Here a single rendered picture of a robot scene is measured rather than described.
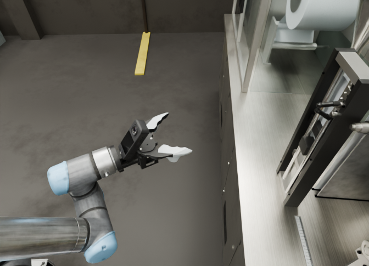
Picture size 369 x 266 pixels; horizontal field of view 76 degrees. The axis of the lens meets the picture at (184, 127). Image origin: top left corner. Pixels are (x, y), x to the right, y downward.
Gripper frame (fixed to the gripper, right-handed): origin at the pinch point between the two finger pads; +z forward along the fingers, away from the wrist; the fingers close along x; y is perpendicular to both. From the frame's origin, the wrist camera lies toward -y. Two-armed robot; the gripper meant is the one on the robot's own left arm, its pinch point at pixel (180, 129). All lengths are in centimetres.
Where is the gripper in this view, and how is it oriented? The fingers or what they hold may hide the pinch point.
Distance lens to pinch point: 67.9
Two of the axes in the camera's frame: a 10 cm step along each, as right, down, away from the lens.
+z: 8.8, -3.3, 3.3
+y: -0.7, 6.2, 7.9
